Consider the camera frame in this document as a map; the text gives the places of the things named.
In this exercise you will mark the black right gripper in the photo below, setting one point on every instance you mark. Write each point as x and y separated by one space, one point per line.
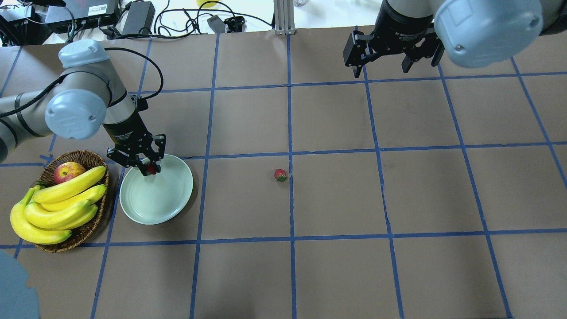
401 32

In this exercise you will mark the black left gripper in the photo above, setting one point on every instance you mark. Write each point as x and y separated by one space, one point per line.
125 133

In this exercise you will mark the red strawberry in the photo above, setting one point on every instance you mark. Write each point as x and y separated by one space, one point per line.
280 175
151 169

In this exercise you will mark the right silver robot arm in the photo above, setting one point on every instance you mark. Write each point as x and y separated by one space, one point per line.
473 33

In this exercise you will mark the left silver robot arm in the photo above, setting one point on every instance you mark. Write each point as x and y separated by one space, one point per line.
86 96

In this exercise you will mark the pale green plate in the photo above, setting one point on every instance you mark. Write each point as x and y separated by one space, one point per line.
155 199

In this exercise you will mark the woven wicker basket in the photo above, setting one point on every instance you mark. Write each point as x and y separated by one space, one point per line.
79 235

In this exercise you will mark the red yellow apple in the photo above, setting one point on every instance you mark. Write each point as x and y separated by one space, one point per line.
67 171

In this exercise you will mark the yellow banana bunch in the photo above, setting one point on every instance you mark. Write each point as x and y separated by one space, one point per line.
46 215

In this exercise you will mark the black power adapter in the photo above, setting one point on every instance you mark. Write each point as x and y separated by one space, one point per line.
139 17

